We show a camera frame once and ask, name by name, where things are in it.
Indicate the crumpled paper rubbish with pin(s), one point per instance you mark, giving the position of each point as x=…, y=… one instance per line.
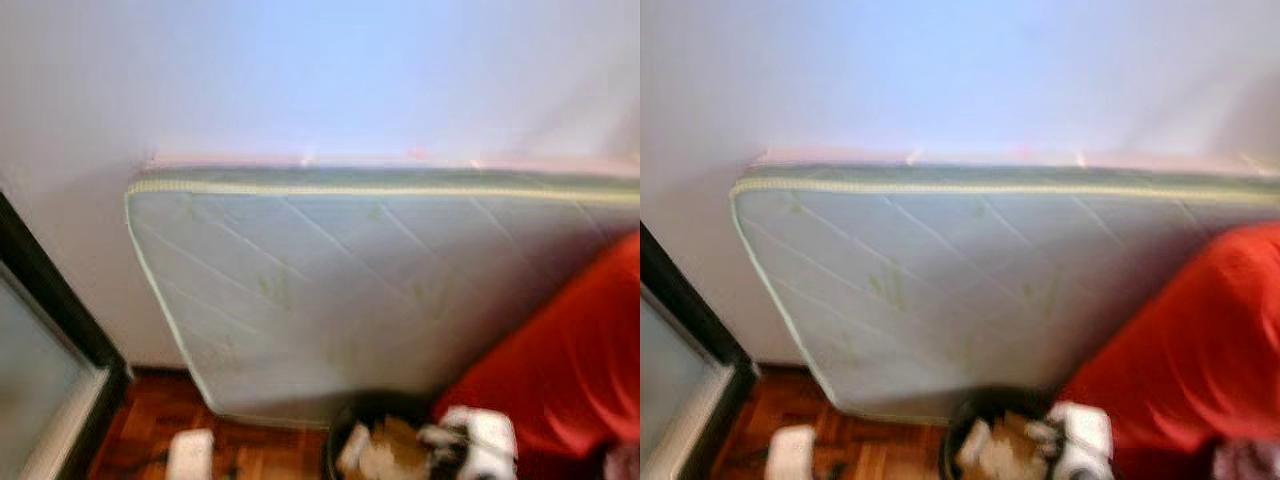
x=385, y=450
x=1005, y=450

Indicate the large red cushion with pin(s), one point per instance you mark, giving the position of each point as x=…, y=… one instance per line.
x=1190, y=350
x=570, y=370

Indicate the black waste bin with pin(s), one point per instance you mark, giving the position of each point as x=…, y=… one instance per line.
x=952, y=445
x=335, y=450

